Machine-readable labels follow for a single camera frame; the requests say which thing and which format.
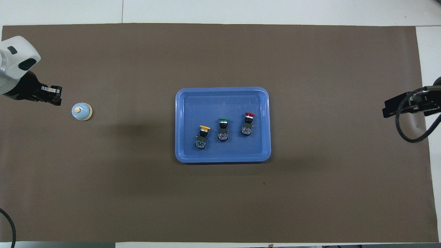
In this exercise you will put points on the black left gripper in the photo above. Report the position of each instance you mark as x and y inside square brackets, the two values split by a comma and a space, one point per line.
[27, 88]

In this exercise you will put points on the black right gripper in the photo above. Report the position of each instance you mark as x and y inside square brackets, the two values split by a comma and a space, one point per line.
[406, 101]

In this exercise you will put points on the yellow push button switch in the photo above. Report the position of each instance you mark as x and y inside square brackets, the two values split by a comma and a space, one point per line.
[202, 136]

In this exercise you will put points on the red push button switch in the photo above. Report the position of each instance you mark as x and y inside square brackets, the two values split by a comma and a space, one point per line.
[247, 124]

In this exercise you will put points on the green push button switch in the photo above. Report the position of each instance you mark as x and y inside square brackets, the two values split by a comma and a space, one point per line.
[223, 130]

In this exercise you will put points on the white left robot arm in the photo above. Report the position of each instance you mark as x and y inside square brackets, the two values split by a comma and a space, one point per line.
[15, 58]

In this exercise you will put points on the light blue desk bell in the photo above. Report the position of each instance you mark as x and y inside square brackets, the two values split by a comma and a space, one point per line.
[81, 111]

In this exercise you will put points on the blue plastic tray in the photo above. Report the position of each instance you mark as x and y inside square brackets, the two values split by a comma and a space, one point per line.
[224, 100]

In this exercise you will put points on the brown paper table mat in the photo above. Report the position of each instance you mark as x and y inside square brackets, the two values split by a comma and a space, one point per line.
[220, 199]

